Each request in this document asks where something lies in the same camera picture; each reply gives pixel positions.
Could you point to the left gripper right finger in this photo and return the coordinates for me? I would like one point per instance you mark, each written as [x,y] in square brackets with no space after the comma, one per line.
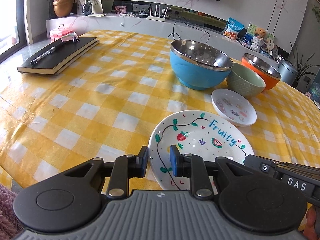
[196,169]

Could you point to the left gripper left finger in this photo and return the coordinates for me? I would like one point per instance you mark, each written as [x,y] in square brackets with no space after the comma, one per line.
[122,170]

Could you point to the white Fruity plate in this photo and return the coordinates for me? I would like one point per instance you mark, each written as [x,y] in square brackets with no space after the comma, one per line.
[191,131]

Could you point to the small white sticker dish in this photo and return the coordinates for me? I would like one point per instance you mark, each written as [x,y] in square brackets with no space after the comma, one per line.
[233,107]

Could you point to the blue steel bowl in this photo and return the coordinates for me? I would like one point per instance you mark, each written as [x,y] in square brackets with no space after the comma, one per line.
[197,65]

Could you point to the green ceramic bowl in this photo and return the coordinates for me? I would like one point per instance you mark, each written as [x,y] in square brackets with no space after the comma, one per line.
[245,81]

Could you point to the orange steel bowl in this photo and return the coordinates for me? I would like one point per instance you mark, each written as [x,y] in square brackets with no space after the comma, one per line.
[268,73]

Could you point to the person's hand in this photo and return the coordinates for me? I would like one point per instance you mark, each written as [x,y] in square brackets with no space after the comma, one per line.
[309,231]

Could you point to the grey trash bin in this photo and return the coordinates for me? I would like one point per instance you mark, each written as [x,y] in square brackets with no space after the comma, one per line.
[287,71]

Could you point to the tall floor plant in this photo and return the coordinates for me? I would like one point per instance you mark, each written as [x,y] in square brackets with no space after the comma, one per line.
[302,65]

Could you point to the black notebook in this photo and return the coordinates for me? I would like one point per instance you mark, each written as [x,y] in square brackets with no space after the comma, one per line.
[54,62]

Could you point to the black pen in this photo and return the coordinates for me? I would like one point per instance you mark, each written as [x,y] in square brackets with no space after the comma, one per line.
[46,53]

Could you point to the pink binder clip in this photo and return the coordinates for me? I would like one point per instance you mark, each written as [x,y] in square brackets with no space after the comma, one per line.
[70,37]

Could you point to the round paper fan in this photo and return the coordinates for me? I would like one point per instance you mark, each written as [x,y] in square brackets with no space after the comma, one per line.
[269,43]

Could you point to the blue snack bag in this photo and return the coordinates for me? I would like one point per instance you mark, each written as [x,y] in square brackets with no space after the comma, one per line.
[232,29]

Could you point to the green picture book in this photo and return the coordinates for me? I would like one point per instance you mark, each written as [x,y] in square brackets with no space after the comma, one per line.
[252,31]

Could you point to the white wifi router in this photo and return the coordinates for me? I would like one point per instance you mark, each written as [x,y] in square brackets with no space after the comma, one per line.
[158,14]

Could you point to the pink box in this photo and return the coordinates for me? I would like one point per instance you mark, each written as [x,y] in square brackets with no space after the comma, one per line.
[59,32]

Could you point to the teddy bear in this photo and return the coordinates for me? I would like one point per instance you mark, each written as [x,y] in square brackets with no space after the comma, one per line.
[258,39]

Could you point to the copper vase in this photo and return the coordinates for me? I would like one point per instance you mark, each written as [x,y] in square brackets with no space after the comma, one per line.
[62,8]

